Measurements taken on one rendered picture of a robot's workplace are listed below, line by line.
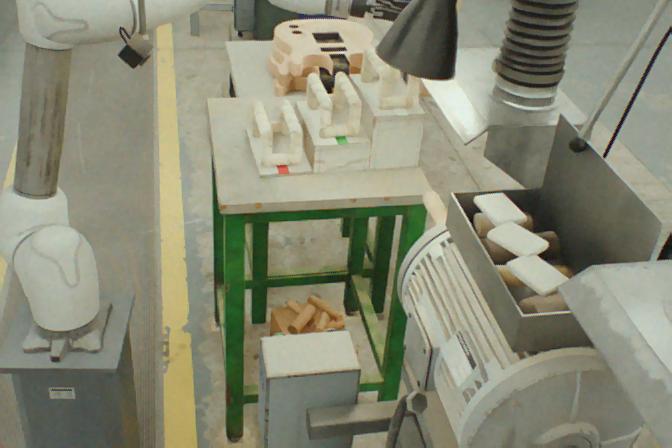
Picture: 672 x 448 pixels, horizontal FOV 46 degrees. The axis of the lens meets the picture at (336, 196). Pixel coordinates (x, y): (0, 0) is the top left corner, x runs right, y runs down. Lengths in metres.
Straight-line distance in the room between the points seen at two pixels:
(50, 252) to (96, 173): 2.15
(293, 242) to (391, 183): 1.37
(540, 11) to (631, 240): 0.37
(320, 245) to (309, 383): 2.17
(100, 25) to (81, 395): 0.88
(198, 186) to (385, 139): 1.82
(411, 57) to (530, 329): 0.46
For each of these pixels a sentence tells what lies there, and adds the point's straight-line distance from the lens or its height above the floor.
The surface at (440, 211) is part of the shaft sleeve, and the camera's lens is 1.47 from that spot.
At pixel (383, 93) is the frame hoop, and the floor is 1.15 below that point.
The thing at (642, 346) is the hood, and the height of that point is 1.54.
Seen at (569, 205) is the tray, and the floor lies 1.46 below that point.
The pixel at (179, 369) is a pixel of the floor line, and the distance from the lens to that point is 2.92.
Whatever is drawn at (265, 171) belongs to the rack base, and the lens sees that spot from 2.16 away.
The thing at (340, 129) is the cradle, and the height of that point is 1.05.
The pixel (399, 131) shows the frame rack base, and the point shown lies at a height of 1.05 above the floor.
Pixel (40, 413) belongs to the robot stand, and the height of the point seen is 0.53.
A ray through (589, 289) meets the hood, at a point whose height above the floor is 1.53.
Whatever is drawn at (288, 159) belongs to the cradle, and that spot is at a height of 0.97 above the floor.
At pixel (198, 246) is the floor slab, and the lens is 3.46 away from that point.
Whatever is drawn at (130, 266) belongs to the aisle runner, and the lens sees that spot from 3.37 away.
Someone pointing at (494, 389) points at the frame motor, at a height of 1.33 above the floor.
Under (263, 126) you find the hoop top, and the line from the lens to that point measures 2.16.
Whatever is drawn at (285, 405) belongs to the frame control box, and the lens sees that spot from 1.37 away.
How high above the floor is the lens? 2.07
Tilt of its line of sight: 33 degrees down
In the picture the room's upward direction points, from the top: 5 degrees clockwise
